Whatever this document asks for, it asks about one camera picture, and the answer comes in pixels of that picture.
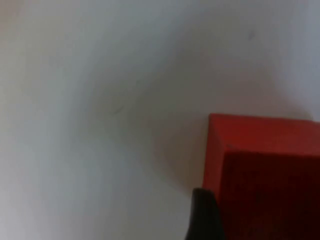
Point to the red cube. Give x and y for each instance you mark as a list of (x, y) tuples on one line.
[(265, 180)]

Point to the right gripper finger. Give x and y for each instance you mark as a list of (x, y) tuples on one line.
[(203, 217)]

